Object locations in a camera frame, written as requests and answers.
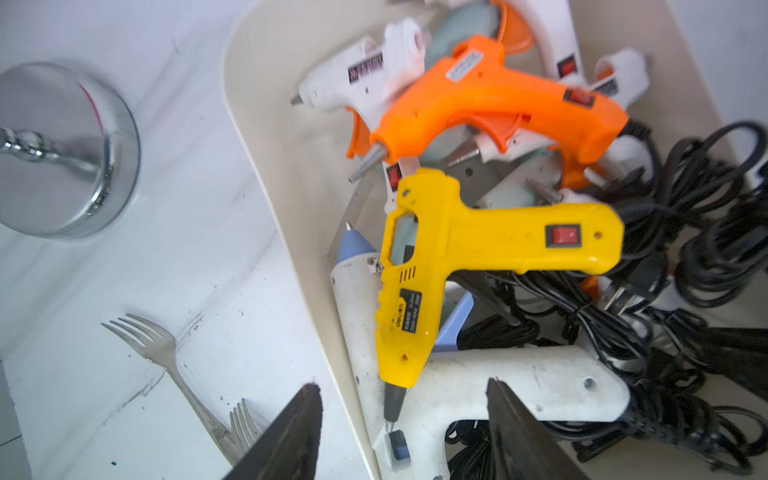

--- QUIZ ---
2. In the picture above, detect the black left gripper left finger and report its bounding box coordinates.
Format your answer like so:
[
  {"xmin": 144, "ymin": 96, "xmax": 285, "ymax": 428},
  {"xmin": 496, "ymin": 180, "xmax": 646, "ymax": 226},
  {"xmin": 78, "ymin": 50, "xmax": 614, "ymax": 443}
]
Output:
[{"xmin": 226, "ymin": 383, "xmax": 323, "ymax": 480}]

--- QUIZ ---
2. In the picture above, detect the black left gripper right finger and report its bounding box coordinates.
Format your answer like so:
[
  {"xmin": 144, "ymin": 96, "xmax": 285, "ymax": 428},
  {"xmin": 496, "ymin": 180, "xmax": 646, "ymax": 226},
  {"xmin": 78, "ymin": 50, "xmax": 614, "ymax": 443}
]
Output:
[{"xmin": 486, "ymin": 378, "xmax": 588, "ymax": 480}]

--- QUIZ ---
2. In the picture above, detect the white Greeler glue gun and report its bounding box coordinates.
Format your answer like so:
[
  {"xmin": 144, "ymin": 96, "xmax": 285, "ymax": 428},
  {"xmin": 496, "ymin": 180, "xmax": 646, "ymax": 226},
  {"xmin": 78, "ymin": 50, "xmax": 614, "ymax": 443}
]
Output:
[{"xmin": 330, "ymin": 227, "xmax": 630, "ymax": 479}]

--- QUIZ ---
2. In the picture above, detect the yellow glue gun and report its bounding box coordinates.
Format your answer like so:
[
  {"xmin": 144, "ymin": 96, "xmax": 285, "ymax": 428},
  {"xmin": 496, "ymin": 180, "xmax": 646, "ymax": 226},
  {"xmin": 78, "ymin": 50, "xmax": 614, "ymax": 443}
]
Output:
[{"xmin": 375, "ymin": 168, "xmax": 624, "ymax": 425}]

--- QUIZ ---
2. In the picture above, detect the cream storage tray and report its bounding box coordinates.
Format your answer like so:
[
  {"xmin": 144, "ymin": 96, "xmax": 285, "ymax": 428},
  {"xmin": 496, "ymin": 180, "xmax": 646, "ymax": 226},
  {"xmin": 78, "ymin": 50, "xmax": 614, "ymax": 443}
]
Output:
[{"xmin": 223, "ymin": 1, "xmax": 767, "ymax": 479}]

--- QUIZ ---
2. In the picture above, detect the white glue gun orange trigger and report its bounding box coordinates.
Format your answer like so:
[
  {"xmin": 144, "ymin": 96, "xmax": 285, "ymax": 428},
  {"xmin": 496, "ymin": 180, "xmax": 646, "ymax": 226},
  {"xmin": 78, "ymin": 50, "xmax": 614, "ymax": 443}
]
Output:
[{"xmin": 291, "ymin": 17, "xmax": 431, "ymax": 159}]

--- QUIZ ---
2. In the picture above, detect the large mint glue gun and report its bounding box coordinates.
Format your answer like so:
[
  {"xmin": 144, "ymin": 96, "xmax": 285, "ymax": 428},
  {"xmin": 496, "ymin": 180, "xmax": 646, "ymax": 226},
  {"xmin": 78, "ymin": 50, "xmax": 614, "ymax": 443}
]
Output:
[{"xmin": 425, "ymin": 1, "xmax": 501, "ymax": 70}]

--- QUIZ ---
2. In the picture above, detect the metal fork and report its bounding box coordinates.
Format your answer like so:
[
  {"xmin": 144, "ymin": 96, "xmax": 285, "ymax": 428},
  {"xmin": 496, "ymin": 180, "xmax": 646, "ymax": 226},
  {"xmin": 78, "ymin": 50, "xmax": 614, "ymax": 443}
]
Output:
[
  {"xmin": 230, "ymin": 398, "xmax": 260, "ymax": 457},
  {"xmin": 102, "ymin": 313, "xmax": 244, "ymax": 466}
]

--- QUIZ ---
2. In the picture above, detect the chrome cup rack stand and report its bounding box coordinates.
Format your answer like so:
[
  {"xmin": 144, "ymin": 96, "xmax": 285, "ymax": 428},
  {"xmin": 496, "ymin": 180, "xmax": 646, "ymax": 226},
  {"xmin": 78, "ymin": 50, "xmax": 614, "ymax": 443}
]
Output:
[{"xmin": 1, "ymin": 62, "xmax": 141, "ymax": 239}]

